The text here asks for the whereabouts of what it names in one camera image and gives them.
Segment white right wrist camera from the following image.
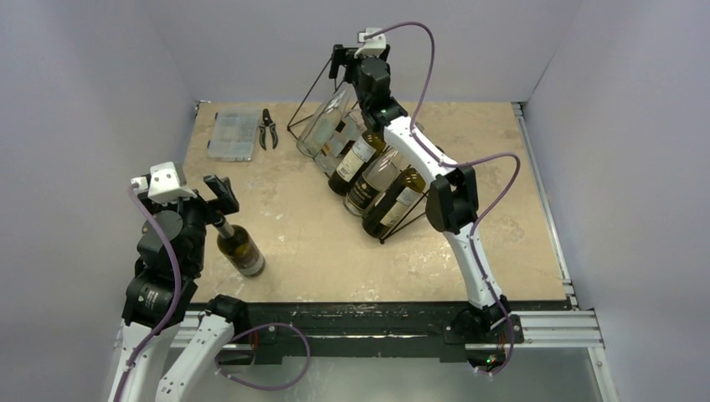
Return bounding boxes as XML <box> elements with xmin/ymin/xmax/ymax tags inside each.
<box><xmin>354</xmin><ymin>28</ymin><xmax>388</xmax><ymax>59</ymax></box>

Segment olive green wine bottle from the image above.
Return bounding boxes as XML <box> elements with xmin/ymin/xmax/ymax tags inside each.
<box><xmin>362</xmin><ymin>153</ymin><xmax>428</xmax><ymax>238</ymax></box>

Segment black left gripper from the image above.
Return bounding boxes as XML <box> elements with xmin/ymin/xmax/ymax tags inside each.
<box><xmin>139</xmin><ymin>173</ymin><xmax>237</xmax><ymax>272</ymax></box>

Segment black grey pliers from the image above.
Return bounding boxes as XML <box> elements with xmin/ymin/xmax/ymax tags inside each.
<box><xmin>258</xmin><ymin>108</ymin><xmax>279</xmax><ymax>151</ymax></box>

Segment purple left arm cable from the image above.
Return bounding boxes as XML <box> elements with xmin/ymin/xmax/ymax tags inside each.
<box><xmin>113</xmin><ymin>185</ymin><xmax>183</xmax><ymax>402</ymax></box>

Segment black wire wine rack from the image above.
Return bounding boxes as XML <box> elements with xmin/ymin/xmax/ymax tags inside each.
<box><xmin>286</xmin><ymin>55</ymin><xmax>451</xmax><ymax>245</ymax></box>

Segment dark green wine bottle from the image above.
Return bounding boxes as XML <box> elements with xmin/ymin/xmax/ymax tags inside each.
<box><xmin>328</xmin><ymin>130</ymin><xmax>386</xmax><ymax>196</ymax></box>

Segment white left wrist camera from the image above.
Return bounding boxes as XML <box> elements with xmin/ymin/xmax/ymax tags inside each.
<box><xmin>129</xmin><ymin>162</ymin><xmax>198</xmax><ymax>205</ymax></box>

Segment clear champagne bottle black label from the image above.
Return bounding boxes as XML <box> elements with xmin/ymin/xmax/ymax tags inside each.
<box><xmin>343</xmin><ymin>144</ymin><xmax>399</xmax><ymax>216</ymax></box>

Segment clear plastic screw organizer box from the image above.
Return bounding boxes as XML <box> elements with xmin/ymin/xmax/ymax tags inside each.
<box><xmin>207</xmin><ymin>110</ymin><xmax>260</xmax><ymax>162</ymax></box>

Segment green wine bottle white label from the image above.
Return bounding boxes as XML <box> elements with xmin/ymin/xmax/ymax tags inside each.
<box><xmin>214</xmin><ymin>217</ymin><xmax>265</xmax><ymax>277</ymax></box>

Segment square clear bottle black cap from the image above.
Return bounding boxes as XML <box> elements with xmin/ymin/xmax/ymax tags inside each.
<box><xmin>314</xmin><ymin>110</ymin><xmax>364</xmax><ymax>177</ymax></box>

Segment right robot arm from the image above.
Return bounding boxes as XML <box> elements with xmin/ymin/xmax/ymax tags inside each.
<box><xmin>329</xmin><ymin>44</ymin><xmax>513</xmax><ymax>341</ymax></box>

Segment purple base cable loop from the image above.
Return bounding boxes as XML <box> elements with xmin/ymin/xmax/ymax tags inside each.
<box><xmin>214</xmin><ymin>322</ymin><xmax>311</xmax><ymax>392</ymax></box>

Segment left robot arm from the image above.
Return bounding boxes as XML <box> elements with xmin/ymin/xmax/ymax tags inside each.
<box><xmin>108</xmin><ymin>175</ymin><xmax>239</xmax><ymax>401</ymax></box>

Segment clear glass bottle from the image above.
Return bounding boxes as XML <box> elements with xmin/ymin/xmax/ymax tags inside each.
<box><xmin>296</xmin><ymin>82</ymin><xmax>353</xmax><ymax>158</ymax></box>

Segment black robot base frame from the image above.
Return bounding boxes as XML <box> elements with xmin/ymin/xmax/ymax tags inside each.
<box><xmin>166</xmin><ymin>301</ymin><xmax>603</xmax><ymax>368</ymax></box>

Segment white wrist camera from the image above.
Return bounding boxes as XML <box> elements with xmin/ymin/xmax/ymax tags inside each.
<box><xmin>129</xmin><ymin>162</ymin><xmax>198</xmax><ymax>205</ymax></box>
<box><xmin>354</xmin><ymin>28</ymin><xmax>388</xmax><ymax>59</ymax></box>

